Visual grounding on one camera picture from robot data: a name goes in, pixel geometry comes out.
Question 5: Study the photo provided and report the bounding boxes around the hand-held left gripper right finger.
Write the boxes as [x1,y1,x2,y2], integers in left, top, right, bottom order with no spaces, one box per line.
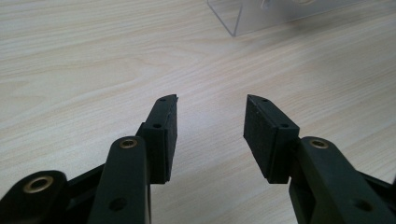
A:
[243,93,396,224]

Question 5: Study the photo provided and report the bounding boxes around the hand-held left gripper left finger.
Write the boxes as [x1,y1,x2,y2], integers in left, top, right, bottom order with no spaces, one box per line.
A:
[87,93,179,224]

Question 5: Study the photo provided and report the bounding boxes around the clear acrylic divider organizer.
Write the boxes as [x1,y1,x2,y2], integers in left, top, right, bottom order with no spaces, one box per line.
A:
[206,0,396,38]

